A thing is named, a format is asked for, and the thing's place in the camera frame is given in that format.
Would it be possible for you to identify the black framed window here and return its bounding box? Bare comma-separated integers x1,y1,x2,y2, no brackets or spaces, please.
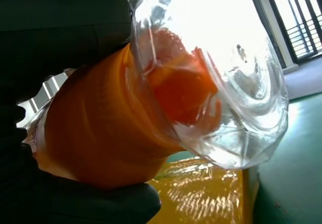
267,0,322,65

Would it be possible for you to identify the yellow tape-wrapped cardboard box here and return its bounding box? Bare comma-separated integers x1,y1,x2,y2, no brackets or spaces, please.
147,156,260,224

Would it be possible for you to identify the orange bottle with clear cap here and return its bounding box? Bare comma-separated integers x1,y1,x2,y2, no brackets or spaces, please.
16,0,290,190

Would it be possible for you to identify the green table mat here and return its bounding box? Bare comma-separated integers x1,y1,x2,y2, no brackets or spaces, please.
164,93,322,224

